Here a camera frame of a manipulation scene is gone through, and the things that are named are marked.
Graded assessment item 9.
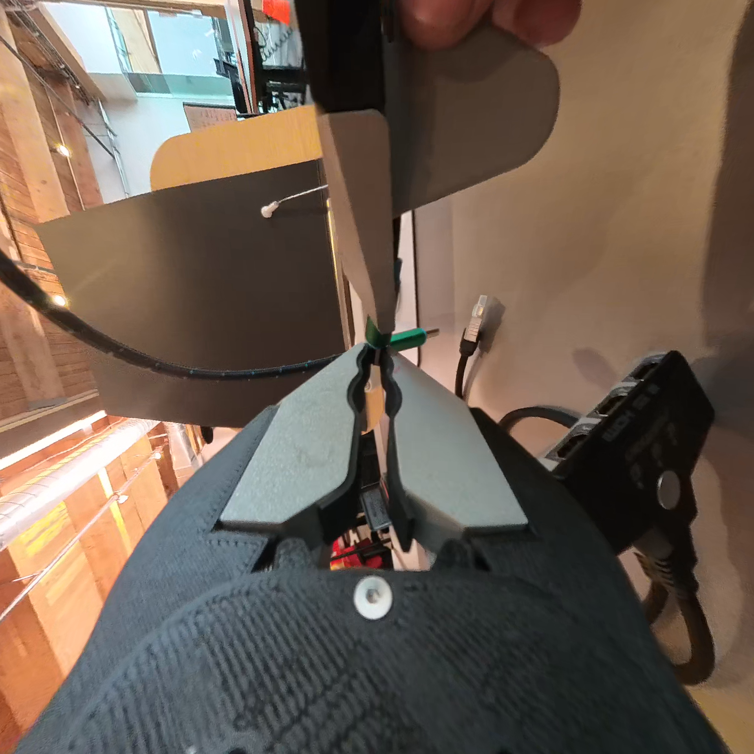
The person's right hand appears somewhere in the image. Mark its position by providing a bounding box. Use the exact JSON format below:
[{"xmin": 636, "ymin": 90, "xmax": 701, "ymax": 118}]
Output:
[{"xmin": 397, "ymin": 0, "xmax": 582, "ymax": 52}]

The silver ventilation duct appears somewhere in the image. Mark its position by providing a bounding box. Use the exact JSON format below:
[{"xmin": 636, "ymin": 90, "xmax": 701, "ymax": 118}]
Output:
[{"xmin": 0, "ymin": 417, "xmax": 178, "ymax": 534}]

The white peg with wire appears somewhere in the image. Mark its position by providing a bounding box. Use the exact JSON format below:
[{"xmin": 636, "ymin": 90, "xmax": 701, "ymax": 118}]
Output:
[{"xmin": 260, "ymin": 184, "xmax": 331, "ymax": 220}]

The hdmi cable with green plugs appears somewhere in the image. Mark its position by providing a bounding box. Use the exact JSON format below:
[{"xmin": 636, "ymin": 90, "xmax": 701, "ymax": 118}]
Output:
[{"xmin": 0, "ymin": 244, "xmax": 441, "ymax": 384}]

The white board stand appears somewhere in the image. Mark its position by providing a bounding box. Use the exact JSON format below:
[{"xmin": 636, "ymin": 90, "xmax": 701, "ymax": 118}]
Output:
[{"xmin": 396, "ymin": 200, "xmax": 456, "ymax": 369}]

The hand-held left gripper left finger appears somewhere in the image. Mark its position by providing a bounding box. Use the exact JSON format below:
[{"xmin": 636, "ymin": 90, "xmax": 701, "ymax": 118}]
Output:
[{"xmin": 216, "ymin": 343, "xmax": 378, "ymax": 547}]

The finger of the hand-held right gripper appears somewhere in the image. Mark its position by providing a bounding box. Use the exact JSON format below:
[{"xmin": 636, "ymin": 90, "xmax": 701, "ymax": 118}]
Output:
[{"xmin": 317, "ymin": 110, "xmax": 397, "ymax": 335}]

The thin black cable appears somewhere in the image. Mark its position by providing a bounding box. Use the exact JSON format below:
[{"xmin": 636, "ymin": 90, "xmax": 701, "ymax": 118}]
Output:
[{"xmin": 500, "ymin": 408, "xmax": 581, "ymax": 435}]

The grey ethernet cable plug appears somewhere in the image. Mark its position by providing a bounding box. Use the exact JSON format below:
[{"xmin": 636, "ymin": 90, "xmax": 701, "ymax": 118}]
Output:
[{"xmin": 455, "ymin": 293, "xmax": 491, "ymax": 407}]

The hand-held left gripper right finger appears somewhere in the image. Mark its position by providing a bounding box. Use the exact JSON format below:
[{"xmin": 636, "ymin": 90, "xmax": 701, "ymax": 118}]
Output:
[{"xmin": 380, "ymin": 348, "xmax": 532, "ymax": 555}]

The black hdmi adapter hub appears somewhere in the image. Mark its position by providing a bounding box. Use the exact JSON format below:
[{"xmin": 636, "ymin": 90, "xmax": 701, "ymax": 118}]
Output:
[{"xmin": 545, "ymin": 350, "xmax": 716, "ymax": 555}]

